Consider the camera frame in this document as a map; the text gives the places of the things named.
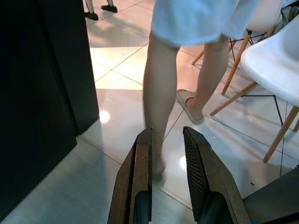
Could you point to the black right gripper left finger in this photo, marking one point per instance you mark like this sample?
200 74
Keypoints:
142 163

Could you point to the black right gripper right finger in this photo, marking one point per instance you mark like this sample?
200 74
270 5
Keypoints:
210 177

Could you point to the person in light blue shorts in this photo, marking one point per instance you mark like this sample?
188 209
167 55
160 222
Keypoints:
158 93

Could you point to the beige slipper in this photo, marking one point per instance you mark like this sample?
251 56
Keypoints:
184 96

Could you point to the white chair wooden legs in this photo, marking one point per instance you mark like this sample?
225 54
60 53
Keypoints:
275 70
264 18

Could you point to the tall black cabinet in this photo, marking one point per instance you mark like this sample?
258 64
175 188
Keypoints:
35 81

